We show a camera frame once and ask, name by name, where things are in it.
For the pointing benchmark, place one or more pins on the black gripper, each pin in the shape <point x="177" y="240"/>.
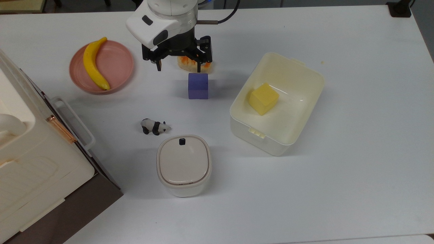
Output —
<point x="179" y="47"/>

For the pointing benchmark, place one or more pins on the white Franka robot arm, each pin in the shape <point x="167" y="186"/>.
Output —
<point x="159" y="20"/>

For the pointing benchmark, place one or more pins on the purple cube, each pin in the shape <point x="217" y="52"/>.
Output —
<point x="198" y="86"/>

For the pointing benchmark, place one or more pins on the yellow cube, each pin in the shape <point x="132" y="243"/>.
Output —
<point x="263" y="99"/>

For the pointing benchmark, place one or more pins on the cream plastic open box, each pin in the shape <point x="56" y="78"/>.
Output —
<point x="298" y="84"/>

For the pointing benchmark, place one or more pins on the orange and cream toy food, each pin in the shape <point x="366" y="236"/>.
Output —
<point x="206" y="67"/>

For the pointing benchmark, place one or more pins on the pink round plate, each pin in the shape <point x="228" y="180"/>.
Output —
<point x="117" y="67"/>

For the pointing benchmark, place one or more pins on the small panda toy figure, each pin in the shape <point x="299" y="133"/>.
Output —
<point x="154" y="126"/>

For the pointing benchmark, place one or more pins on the yellow banana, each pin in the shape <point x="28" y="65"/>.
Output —
<point x="91" y="64"/>

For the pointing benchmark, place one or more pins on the white lidded square container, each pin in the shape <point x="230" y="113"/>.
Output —
<point x="183" y="162"/>

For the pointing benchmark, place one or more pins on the yellow wooden table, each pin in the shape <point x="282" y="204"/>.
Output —
<point x="20" y="5"/>

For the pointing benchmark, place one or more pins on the black table clamp block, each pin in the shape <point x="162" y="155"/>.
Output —
<point x="399" y="8"/>

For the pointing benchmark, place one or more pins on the white cabinet rail loop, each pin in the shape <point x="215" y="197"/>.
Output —
<point x="78" y="122"/>

